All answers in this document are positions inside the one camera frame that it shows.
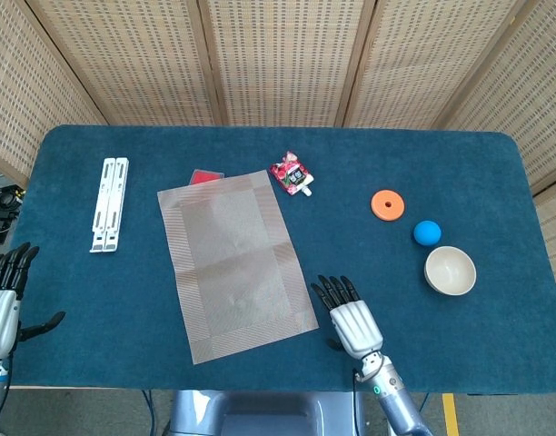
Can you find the orange disc with hole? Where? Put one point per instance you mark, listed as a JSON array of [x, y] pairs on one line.
[[380, 206]]

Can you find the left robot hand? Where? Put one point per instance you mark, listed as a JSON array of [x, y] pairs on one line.
[[1, 318]]

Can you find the blue ball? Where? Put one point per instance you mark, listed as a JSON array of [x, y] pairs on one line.
[[427, 234]]

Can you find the brown woven placemat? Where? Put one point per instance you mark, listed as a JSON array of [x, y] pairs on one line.
[[232, 263]]

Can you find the white folding laptop stand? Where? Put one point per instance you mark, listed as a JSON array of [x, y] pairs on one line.
[[98, 236]]

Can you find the blue felt table cover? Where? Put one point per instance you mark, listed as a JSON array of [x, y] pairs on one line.
[[396, 327]]

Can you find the woven bamboo folding screen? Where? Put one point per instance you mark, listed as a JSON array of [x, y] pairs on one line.
[[282, 59]]

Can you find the red drink pouch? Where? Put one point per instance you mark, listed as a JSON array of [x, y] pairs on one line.
[[289, 175]]

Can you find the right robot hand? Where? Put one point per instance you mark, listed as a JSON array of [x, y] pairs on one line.
[[355, 327]]

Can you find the red ink pad case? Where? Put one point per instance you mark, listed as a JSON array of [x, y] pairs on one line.
[[205, 176]]

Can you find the cream white small bowl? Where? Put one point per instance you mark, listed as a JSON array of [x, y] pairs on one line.
[[450, 272]]

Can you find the blue-grey robot torso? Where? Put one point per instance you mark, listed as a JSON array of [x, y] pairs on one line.
[[260, 413]]

